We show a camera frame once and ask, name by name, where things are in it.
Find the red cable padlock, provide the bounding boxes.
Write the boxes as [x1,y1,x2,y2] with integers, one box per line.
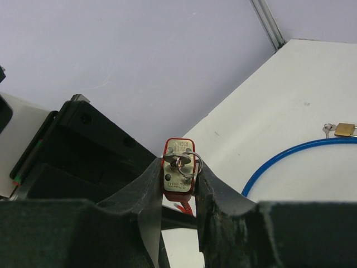
[161,137,197,216]

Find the small silver keys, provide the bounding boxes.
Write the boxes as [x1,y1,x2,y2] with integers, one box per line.
[322,123,336,138]

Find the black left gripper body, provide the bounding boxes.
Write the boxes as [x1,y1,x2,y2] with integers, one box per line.
[9,94,196,229]

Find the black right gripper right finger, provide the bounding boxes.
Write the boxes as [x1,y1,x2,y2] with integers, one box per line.
[195,166,356,267]

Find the aluminium frame post right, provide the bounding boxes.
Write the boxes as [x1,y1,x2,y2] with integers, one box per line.
[250,0,286,51]

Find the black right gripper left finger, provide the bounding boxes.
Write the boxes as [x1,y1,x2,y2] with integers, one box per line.
[1,158,162,267]

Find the blue cable lock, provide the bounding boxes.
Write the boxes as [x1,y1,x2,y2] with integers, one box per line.
[242,138,356,200]

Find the small brass padlock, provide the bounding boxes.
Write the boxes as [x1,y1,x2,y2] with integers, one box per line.
[334,123,356,137]

